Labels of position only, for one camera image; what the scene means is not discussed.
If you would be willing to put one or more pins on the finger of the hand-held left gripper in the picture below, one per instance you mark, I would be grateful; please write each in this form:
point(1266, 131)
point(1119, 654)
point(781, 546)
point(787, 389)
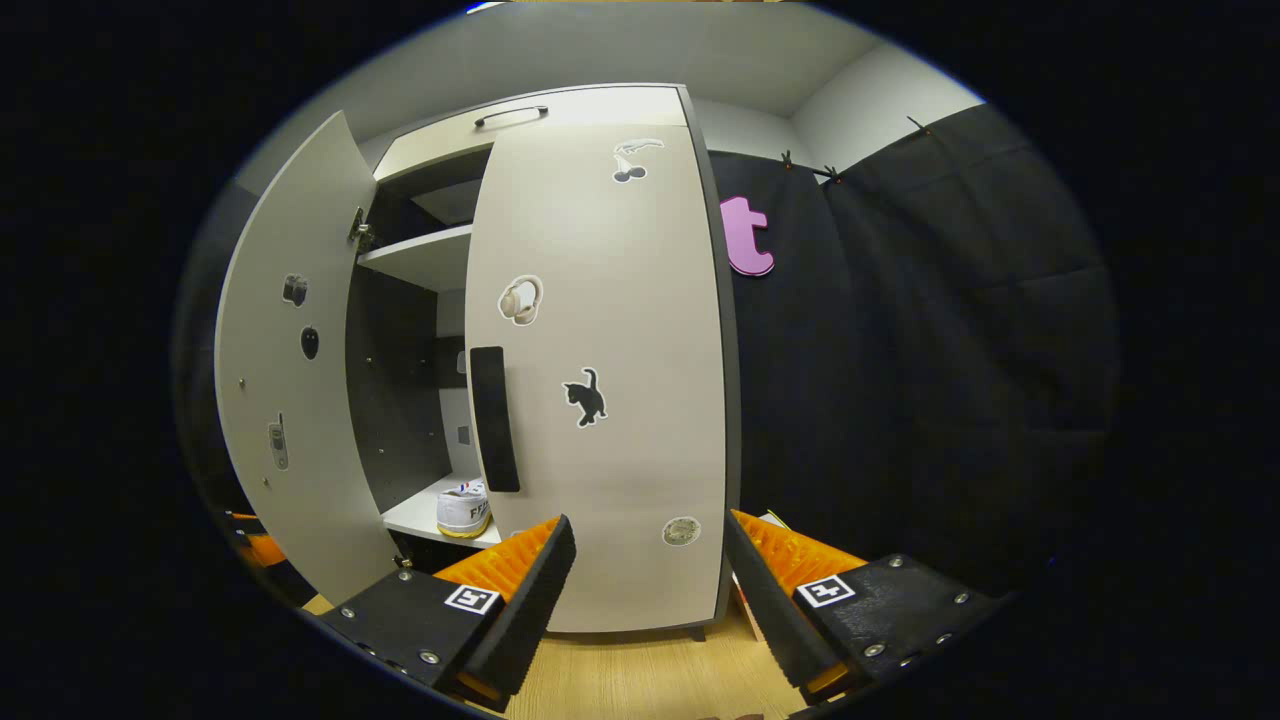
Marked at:
point(268, 550)

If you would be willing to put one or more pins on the white cabinet drawer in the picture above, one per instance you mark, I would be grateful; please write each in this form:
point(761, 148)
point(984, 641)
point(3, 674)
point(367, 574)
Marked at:
point(600, 105)

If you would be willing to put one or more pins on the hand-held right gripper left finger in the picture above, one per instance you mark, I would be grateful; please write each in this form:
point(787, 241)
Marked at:
point(520, 620)

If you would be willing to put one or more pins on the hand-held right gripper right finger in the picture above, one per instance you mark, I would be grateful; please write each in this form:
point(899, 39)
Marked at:
point(775, 610)

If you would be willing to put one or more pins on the white cabinet door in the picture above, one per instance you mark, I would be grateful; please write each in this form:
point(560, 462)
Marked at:
point(620, 470)
point(300, 500)

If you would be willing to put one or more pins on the white canvas shoe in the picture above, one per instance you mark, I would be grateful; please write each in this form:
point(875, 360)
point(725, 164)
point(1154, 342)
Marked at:
point(462, 515)

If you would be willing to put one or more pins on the white grey shoe cabinet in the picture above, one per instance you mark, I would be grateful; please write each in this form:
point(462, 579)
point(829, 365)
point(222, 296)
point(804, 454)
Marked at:
point(420, 260)

